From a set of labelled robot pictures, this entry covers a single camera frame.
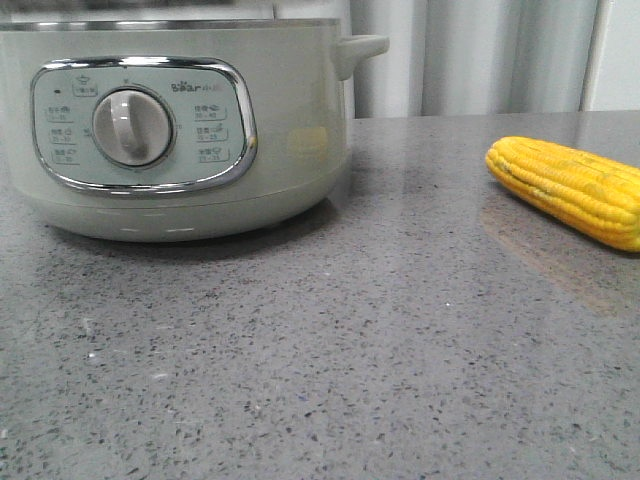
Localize yellow corn cob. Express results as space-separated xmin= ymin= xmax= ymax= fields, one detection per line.
xmin=485 ymin=136 xmax=639 ymax=253

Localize pale green electric pot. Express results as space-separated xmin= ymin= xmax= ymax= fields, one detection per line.
xmin=1 ymin=1 xmax=389 ymax=242

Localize white curtain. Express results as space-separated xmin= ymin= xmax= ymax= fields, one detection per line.
xmin=344 ymin=0 xmax=640 ymax=120

